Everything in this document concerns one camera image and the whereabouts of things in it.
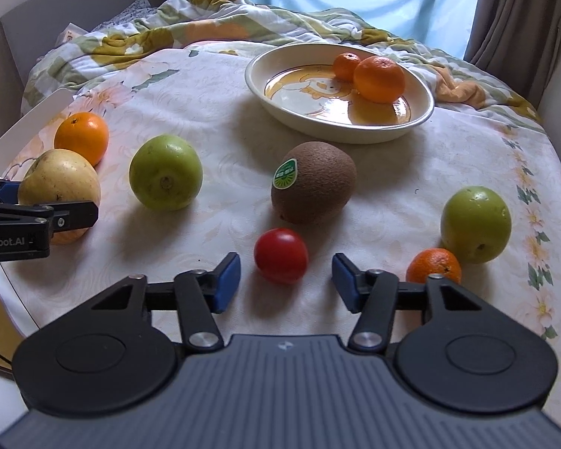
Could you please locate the brown kiwi with green sticker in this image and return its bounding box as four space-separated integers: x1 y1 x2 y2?
270 141 357 225

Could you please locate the green apple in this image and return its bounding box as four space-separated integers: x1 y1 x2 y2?
440 186 512 264
129 135 203 211

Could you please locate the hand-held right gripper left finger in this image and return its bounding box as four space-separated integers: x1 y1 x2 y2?
91 251 241 352

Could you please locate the red tomato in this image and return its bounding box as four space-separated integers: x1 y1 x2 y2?
254 227 309 285

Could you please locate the brown curtain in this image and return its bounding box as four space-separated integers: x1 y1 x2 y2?
464 0 561 106

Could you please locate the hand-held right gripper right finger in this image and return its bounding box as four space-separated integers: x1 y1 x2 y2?
332 253 483 352

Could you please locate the large orange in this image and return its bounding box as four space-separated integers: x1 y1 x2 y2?
54 112 110 167
353 55 406 104

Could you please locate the yellow pear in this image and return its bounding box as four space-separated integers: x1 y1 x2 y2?
18 149 102 245

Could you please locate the grey patterned pillow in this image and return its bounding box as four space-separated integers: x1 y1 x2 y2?
92 0 162 33

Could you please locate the cream ceramic bowl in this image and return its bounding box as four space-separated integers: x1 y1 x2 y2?
244 43 436 145

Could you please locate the white flat board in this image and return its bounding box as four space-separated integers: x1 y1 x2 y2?
0 87 74 171

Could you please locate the floral striped quilt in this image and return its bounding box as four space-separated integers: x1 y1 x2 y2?
21 0 545 125

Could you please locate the small mandarin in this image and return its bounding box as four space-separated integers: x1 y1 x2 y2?
406 248 462 284
333 52 362 81

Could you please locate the grey padded headboard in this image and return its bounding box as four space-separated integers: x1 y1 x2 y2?
0 0 178 86

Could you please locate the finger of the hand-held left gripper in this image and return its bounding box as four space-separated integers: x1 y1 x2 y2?
0 200 99 233
0 175 20 205

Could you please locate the white floral tablecloth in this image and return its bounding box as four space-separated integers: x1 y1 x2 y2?
0 41 561 366

